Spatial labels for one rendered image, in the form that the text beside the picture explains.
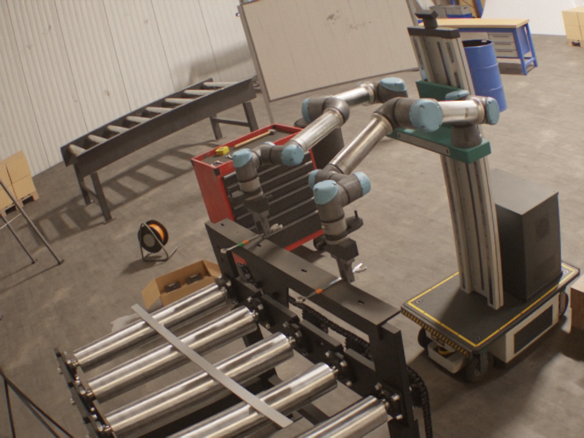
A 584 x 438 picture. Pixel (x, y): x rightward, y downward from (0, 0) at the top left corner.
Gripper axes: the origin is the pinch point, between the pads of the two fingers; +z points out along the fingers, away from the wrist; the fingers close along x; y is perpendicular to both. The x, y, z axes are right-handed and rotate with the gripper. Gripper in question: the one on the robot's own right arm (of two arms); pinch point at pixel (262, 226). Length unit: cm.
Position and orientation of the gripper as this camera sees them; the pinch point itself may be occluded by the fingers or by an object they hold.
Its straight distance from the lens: 254.8
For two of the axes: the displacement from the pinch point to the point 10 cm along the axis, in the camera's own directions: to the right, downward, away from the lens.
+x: -4.9, -2.4, 8.4
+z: 2.6, 8.8, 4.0
